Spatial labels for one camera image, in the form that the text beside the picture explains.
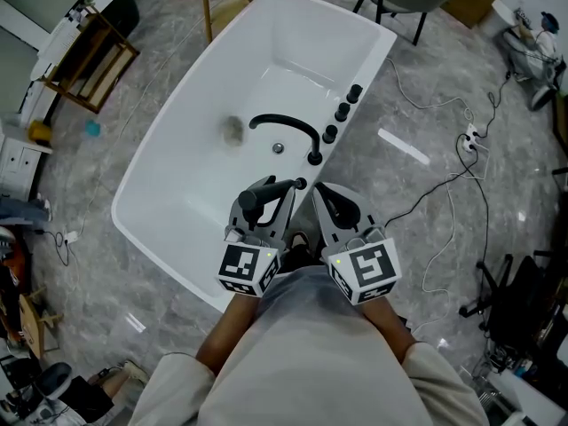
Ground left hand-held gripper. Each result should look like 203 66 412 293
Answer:
216 175 297 299

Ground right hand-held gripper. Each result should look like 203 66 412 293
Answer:
312 183 403 306

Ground black handheld shower head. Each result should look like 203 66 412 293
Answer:
238 177 299 212

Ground person's left forearm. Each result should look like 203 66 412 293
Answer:
195 293 261 376

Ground person's right forearm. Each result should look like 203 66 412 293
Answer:
359 299 418 366

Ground white bathtub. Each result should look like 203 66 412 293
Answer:
110 0 398 314

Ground person's black trousers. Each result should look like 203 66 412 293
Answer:
279 244 329 277

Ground black curved faucet spout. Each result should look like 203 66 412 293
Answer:
248 114 324 165

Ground person's beige shirt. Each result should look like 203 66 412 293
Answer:
128 266 489 426

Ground white power strip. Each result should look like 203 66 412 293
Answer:
461 122 489 154

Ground black office chair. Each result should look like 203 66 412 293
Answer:
459 250 568 354

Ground wooden shelf rack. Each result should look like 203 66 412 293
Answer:
43 6 141 114

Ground yellow bin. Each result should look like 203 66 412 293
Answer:
28 120 53 146

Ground white drawer cabinet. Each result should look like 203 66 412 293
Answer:
0 120 53 199

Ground white desk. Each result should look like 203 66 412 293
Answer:
483 366 568 426

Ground orange sofa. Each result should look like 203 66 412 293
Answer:
0 237 28 283

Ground small wooden table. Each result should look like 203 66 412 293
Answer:
17 286 63 361

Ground black power cable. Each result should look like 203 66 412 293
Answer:
483 71 514 139
456 135 492 265
382 133 478 230

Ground white power cable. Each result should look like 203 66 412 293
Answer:
384 56 475 126
421 148 492 295

